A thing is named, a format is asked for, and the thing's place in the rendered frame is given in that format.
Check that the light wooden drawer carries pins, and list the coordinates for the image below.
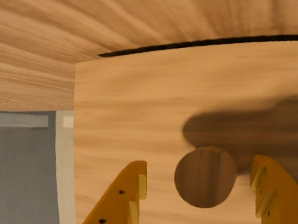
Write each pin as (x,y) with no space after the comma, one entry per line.
(210,109)

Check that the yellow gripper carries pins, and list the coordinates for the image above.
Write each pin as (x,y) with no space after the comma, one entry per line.
(276,194)

